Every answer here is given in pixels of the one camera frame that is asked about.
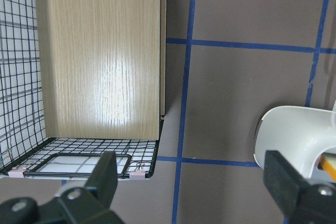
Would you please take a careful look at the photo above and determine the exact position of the white two-slot toaster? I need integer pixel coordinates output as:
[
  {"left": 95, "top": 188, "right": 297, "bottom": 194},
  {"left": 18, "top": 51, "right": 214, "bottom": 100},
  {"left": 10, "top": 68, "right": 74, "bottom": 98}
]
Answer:
[{"left": 254, "top": 105, "right": 335, "bottom": 182}]

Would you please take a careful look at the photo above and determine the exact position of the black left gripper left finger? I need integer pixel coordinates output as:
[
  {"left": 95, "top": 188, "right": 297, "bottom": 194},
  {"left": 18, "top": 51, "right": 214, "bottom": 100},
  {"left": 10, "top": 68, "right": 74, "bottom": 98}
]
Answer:
[{"left": 1, "top": 152, "right": 124, "bottom": 223}]

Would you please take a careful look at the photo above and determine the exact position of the wire grid wooden box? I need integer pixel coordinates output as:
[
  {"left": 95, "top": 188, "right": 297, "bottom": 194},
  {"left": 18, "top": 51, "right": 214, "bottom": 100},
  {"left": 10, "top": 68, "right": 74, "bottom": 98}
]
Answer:
[{"left": 1, "top": 0, "right": 166, "bottom": 179}]

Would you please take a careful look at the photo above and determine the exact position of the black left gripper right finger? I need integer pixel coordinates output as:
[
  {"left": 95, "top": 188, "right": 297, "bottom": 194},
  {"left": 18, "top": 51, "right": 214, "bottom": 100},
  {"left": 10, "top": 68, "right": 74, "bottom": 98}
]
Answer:
[{"left": 264, "top": 150, "right": 335, "bottom": 223}]

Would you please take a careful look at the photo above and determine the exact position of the toast slice in toaster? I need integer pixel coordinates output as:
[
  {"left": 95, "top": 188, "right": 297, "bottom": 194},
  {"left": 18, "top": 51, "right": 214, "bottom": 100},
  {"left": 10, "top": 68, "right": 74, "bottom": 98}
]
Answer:
[{"left": 319, "top": 153, "right": 336, "bottom": 181}]

